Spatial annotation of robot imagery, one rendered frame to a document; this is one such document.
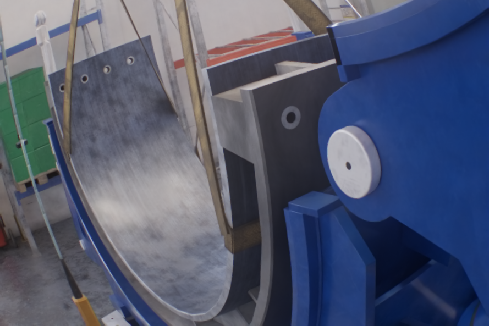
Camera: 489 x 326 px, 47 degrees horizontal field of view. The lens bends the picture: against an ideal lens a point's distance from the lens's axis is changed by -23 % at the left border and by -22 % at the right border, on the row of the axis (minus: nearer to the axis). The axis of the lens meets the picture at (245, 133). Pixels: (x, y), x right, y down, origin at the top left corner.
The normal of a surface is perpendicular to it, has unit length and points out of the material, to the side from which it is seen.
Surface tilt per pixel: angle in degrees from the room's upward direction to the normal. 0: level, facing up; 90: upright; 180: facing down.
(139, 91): 75
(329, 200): 0
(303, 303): 90
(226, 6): 90
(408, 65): 90
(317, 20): 103
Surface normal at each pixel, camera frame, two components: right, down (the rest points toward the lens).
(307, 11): -0.58, 0.55
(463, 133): -0.83, 0.32
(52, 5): 0.51, 0.08
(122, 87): 0.41, -0.16
